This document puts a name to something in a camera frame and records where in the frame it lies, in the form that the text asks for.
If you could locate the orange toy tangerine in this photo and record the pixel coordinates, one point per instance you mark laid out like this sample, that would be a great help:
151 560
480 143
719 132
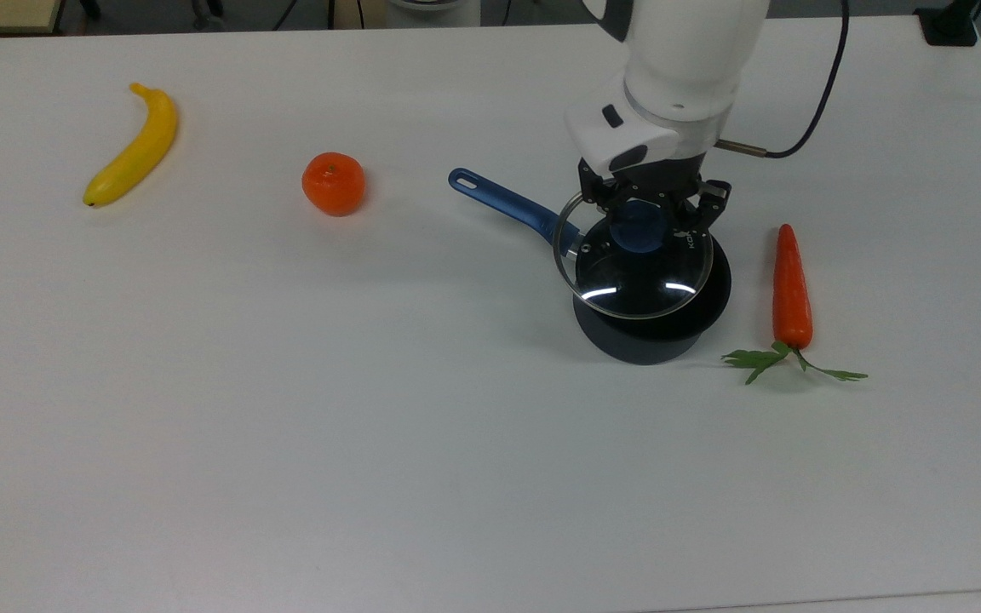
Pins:
333 184

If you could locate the glass lid with blue knob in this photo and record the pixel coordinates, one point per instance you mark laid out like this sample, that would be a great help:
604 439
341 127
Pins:
639 281

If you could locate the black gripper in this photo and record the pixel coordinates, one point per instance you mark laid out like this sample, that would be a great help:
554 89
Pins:
656 177

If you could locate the black pole with table clamp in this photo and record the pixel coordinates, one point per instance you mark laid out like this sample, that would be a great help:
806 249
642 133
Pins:
949 25

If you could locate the orange toy carrot with leaves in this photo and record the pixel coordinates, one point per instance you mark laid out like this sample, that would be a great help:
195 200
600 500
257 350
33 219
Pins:
792 298

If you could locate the dark blue saucepan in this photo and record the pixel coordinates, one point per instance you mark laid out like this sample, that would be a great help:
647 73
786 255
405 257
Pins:
652 340

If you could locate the yellow toy banana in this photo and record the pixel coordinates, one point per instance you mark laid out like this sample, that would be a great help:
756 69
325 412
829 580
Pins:
137 153

